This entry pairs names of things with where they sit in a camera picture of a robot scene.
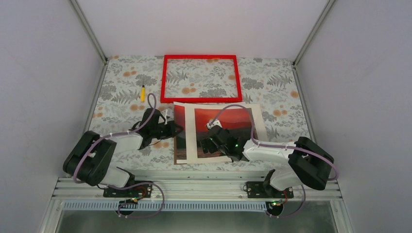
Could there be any aluminium extrusion rail base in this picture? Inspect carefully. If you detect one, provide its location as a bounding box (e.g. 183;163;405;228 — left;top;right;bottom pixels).
52;160;343;201

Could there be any left aluminium corner post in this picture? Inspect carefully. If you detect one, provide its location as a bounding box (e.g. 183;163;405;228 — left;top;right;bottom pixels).
69;0;107;64

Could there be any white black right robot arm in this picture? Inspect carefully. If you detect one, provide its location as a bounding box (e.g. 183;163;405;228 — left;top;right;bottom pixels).
201;123;335;198

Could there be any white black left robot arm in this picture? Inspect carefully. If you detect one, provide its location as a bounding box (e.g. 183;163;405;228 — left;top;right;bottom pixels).
63;108;184;197

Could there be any aluminium corner post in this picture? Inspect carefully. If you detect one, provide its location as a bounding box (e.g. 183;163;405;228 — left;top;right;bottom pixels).
293;0;336;69
69;0;107;64

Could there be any sunset photo print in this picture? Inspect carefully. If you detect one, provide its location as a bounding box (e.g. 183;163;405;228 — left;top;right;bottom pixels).
174;103;187;165

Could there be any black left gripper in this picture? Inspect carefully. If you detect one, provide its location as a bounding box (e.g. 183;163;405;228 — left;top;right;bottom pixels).
151;121;183;139

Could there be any yellow handled screwdriver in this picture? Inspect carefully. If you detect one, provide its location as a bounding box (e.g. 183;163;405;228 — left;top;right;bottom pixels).
140;85;145;102

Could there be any right aluminium corner post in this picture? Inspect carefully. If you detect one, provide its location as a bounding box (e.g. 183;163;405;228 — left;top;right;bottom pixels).
293;0;336;69

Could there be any red wooden picture frame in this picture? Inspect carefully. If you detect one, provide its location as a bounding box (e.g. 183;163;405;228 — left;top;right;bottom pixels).
160;54;243;103

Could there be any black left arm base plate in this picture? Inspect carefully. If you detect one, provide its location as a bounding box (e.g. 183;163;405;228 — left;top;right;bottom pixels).
103;181;153;199

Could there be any white mat board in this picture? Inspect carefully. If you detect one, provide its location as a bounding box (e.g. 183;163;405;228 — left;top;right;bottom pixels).
174;102;268;164

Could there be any floral patterned table mat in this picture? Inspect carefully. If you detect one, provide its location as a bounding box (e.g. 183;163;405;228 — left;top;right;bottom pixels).
90;55;310;171

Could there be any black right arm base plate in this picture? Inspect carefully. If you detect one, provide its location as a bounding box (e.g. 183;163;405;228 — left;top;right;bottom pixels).
242;182;294;199

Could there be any grey slotted cable duct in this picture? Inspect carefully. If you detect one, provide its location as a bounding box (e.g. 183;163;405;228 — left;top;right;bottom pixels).
62;200;267;212

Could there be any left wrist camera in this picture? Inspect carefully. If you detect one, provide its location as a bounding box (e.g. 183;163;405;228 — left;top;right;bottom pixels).
161;108;174;125

